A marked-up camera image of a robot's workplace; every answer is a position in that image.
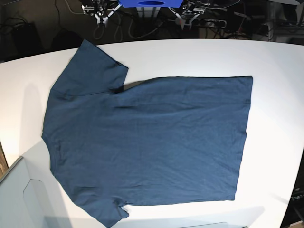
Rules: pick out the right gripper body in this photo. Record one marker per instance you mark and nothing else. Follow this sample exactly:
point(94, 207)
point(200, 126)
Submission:
point(102, 10)

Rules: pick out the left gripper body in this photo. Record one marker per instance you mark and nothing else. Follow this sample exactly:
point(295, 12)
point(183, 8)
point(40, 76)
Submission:
point(187, 13)

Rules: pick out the dark blue T-shirt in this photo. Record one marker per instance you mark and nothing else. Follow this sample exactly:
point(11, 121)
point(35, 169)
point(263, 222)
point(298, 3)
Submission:
point(168, 140)

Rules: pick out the black power strip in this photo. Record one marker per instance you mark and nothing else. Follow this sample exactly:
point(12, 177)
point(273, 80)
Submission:
point(209, 23)

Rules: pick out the blue box overhead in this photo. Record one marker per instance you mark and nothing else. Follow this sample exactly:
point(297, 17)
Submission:
point(150, 3)

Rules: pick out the grey plastic tray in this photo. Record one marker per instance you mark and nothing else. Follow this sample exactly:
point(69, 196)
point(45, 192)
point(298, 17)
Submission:
point(24, 201)

